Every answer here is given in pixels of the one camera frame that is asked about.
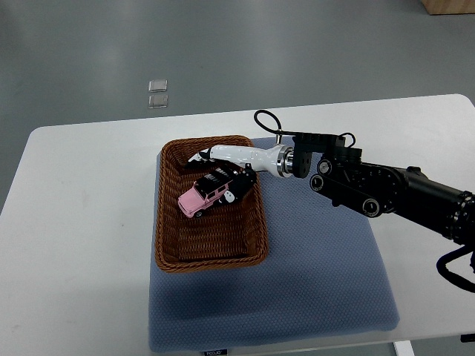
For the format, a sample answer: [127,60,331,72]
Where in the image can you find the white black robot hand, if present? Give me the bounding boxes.
[185,144,293,205]

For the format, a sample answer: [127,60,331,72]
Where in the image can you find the pink toy car black roof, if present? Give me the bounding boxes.
[178,167,238,218]

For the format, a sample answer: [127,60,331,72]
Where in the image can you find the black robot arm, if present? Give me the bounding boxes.
[292,133,474,247]

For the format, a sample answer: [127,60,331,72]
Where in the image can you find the brown wicker basket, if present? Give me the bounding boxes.
[154,135,269,273]

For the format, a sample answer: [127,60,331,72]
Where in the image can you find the blue grey foam mat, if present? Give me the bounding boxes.
[148,173,399,353]

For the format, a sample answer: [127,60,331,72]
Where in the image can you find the upper floor socket plate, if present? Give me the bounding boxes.
[148,79,168,93]

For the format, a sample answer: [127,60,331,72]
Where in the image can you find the wooden furniture corner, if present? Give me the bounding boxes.
[421,0,475,15]

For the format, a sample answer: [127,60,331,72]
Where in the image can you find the white table leg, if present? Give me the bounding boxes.
[393,340,415,356]

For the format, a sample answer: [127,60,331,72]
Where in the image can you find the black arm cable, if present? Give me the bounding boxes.
[253,109,298,144]

